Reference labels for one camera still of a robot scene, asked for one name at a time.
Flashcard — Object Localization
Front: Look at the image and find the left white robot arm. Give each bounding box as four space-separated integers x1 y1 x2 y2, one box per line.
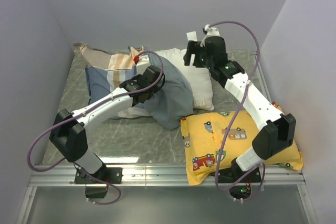
49 66 164 183

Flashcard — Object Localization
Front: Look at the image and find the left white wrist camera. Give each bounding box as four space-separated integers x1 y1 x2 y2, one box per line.
133 55 151 74

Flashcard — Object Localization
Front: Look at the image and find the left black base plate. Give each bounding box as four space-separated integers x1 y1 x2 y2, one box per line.
74 167 122 184

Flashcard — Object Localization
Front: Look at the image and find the yellow cartoon vehicle pillow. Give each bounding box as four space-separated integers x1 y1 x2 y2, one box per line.
179 100 304 186

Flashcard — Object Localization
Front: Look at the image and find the blue plaid pillowcase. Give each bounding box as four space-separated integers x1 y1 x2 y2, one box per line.
74 43 194 130

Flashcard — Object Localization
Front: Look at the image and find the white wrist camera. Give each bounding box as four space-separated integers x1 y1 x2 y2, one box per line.
200 24 220 47
133 55 151 74

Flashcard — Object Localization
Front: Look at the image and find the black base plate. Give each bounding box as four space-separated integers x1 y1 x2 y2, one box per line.
74 167 122 184
218 163 261 184

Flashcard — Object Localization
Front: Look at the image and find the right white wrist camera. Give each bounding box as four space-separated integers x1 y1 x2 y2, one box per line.
200 24 220 47

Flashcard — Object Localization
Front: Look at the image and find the white pillow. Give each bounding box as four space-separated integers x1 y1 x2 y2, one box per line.
153 30 215 111

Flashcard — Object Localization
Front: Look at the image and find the aluminium rail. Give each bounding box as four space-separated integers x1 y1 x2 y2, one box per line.
256 63 273 103
28 164 306 187

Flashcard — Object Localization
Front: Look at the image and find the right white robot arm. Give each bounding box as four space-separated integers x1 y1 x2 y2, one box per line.
183 35 296 182

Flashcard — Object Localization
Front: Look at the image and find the black box under left base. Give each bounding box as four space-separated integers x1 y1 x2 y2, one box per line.
85 187 108 199

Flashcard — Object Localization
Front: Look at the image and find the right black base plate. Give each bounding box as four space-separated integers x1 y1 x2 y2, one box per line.
218 163 261 184

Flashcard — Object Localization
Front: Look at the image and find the aluminium right side rail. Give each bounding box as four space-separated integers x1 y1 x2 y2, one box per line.
256 63 273 103

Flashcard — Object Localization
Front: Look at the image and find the aluminium front rail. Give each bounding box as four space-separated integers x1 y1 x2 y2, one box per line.
28 164 306 187

